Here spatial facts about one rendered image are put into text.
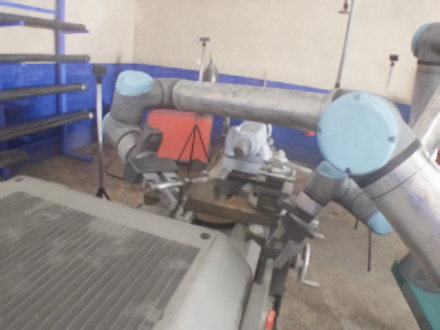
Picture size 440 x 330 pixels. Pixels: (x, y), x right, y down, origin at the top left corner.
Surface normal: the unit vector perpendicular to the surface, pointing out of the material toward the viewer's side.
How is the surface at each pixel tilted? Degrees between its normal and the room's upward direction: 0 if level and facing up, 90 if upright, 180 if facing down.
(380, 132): 86
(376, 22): 90
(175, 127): 90
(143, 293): 0
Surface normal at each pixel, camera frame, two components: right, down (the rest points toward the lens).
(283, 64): -0.28, 0.30
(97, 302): 0.11, -0.93
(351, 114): -0.66, 0.11
